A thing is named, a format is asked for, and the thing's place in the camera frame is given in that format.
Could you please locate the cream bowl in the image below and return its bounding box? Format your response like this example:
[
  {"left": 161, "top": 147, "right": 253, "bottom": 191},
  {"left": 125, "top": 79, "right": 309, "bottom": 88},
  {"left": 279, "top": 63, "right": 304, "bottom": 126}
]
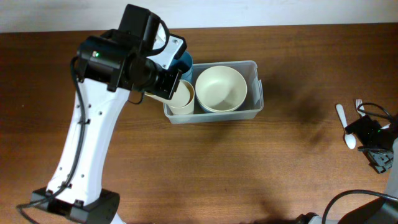
[
  {"left": 195, "top": 65, "right": 248, "bottom": 96},
  {"left": 197, "top": 92, "right": 247, "bottom": 113}
]

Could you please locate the blue bowl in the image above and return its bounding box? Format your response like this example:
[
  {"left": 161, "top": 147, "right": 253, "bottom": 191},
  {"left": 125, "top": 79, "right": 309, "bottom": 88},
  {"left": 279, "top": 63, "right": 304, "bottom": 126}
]
[{"left": 195, "top": 101, "right": 212, "bottom": 114}]

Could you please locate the white plastic fork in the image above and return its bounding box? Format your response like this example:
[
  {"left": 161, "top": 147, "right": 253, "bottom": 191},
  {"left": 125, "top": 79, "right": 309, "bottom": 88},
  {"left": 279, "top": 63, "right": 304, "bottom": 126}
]
[{"left": 355, "top": 99, "right": 366, "bottom": 117}]

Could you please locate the blue cup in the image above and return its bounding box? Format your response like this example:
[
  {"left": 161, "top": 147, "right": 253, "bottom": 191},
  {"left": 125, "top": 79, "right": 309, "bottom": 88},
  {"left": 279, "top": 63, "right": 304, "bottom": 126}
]
[{"left": 172, "top": 51, "right": 193, "bottom": 83}]

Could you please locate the clear plastic storage container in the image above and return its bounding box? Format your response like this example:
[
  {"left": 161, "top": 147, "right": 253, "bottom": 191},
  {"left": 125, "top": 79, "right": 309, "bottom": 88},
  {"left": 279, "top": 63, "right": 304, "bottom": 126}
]
[{"left": 164, "top": 60, "right": 264, "bottom": 124}]

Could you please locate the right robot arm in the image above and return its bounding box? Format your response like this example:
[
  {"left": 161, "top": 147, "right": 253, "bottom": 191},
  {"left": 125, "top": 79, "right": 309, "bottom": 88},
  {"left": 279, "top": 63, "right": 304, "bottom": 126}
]
[{"left": 294, "top": 115, "right": 397, "bottom": 224}]

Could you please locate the cream cup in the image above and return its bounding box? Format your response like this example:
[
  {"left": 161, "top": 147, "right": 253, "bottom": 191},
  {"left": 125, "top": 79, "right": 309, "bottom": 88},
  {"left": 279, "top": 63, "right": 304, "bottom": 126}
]
[
  {"left": 169, "top": 80, "right": 195, "bottom": 115},
  {"left": 145, "top": 80, "right": 191, "bottom": 108}
]

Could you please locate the white plastic spoon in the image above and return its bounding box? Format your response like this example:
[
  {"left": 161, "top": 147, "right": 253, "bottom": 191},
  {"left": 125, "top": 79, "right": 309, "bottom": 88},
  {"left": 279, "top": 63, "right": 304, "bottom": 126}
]
[{"left": 335, "top": 104, "right": 356, "bottom": 149}]

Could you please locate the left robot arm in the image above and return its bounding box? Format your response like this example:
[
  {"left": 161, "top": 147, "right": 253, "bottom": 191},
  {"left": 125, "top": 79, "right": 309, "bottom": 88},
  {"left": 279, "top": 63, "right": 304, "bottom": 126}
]
[{"left": 29, "top": 4, "right": 187, "bottom": 223}]

